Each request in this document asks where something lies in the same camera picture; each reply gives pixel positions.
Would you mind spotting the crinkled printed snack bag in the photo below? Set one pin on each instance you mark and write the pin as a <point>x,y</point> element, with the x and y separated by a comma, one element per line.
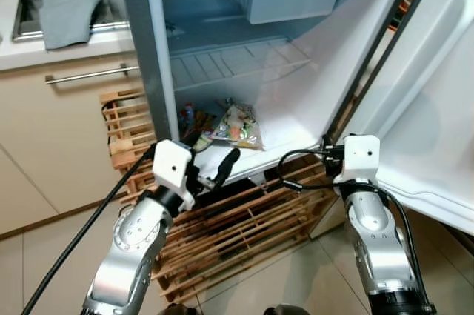
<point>238,126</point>

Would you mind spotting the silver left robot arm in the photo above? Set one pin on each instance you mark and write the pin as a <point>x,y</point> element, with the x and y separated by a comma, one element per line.
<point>133,237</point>

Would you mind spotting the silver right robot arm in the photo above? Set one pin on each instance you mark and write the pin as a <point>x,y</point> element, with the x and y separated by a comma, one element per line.
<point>374,241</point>

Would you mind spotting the grey mini fridge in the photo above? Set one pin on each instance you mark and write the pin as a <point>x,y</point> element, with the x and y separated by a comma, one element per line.
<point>311,100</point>

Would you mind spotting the small dark fridge control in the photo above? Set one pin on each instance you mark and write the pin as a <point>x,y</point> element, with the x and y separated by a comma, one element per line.
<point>172,29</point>

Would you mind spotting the red dark snack packet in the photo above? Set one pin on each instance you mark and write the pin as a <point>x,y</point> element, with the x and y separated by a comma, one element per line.
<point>194,121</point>

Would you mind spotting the wooden slatted rack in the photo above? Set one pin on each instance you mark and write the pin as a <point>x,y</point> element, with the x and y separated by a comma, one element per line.
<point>237,233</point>

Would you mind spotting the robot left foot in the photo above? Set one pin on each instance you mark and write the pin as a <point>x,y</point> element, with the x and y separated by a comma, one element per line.
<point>178,310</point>

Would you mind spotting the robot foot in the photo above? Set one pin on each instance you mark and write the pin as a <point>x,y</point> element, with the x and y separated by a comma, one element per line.
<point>178,310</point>
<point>287,310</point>

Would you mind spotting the beige kitchen cabinet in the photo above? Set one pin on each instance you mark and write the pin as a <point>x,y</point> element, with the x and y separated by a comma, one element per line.
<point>52,144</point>

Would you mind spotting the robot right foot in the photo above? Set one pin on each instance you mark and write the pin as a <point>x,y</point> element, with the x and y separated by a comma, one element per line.
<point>287,310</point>

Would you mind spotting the black stove top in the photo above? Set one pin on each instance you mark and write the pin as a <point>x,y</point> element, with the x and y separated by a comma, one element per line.
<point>109,7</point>

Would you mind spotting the grey cloth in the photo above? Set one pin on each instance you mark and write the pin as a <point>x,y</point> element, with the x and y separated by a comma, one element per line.
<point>70,11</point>

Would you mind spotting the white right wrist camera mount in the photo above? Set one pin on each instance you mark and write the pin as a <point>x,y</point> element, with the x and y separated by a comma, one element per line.
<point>359,158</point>

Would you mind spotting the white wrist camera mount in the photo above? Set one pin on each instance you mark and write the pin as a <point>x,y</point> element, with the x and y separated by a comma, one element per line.
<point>172,163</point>
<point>359,158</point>

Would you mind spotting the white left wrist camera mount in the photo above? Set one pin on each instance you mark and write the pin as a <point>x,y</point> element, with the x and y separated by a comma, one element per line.
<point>172,163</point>

